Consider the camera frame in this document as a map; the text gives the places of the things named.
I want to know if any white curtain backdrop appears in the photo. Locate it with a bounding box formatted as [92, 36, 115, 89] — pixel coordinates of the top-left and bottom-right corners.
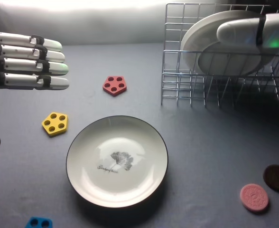
[0, 0, 279, 48]

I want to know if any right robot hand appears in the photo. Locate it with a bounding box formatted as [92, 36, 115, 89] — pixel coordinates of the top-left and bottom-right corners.
[216, 11, 279, 48]

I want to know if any white plate with leaf print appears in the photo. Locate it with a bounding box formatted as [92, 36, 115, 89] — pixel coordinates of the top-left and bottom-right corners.
[180, 9, 275, 76]
[65, 115, 169, 209]

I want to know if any blue pentagon block with holes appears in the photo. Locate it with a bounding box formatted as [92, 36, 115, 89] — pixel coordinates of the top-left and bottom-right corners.
[25, 216, 53, 228]

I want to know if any brown round toy cookie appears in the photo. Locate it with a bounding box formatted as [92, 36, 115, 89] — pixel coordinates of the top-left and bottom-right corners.
[262, 164, 279, 192]

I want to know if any pink round toy cookie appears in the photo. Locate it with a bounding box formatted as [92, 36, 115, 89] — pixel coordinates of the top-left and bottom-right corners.
[240, 183, 270, 213]

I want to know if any red pentagon block with holes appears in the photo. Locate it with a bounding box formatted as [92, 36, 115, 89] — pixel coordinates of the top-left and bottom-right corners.
[102, 76, 128, 97]

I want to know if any yellow pentagon block with holes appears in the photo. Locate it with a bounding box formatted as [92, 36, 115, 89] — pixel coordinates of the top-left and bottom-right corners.
[41, 112, 69, 138]

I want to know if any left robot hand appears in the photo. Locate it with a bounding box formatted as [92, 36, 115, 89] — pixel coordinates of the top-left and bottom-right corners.
[0, 27, 70, 150]

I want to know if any grey tablecloth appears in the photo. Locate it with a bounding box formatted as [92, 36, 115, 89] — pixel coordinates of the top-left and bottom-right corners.
[0, 42, 279, 228]

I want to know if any metal wire dish rack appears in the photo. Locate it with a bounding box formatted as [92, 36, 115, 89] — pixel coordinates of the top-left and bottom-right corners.
[160, 2, 279, 112]

